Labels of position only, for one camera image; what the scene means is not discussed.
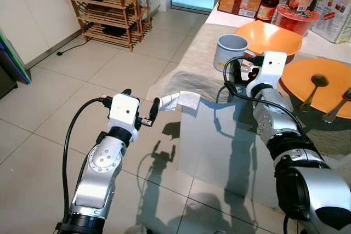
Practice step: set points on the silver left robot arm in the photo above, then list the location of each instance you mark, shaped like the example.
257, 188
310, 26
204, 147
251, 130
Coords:
104, 164

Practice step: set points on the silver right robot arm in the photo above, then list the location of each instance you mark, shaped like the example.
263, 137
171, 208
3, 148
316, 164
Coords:
323, 195

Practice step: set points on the white ceramic mug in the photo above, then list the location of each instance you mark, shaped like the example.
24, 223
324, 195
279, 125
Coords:
230, 47

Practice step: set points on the white paper napkin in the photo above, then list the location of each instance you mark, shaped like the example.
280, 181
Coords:
186, 100

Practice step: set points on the orange bowl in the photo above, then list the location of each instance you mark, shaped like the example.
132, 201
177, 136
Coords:
271, 38

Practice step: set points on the grey tablecloth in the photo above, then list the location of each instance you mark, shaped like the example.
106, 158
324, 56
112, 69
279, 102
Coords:
194, 69

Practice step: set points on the metal spoon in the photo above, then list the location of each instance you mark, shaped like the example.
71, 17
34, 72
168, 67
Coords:
318, 80

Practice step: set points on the red-lidded dark jar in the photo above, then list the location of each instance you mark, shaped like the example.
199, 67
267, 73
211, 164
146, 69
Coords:
269, 6

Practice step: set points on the red round lidded container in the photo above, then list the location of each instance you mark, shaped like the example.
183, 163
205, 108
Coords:
296, 20

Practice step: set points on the orange plate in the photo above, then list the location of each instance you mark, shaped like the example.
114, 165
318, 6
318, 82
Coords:
329, 72

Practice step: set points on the wooden shelf rack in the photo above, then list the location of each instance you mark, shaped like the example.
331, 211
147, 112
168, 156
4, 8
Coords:
109, 15

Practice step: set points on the metal fork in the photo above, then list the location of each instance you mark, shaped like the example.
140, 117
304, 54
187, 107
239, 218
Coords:
335, 112

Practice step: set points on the white printed paper bag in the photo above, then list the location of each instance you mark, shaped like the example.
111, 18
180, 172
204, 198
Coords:
334, 9

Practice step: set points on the black screen with coloured edge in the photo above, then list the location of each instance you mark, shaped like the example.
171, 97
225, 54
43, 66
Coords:
8, 69

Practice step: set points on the white cabinet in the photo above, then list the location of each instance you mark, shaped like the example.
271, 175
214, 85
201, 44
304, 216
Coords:
27, 9

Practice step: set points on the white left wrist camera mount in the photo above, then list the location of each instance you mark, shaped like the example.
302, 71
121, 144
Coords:
124, 110

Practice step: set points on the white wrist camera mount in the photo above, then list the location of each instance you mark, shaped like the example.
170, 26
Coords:
272, 69
124, 110

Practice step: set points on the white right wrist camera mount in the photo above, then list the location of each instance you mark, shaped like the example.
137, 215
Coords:
272, 69

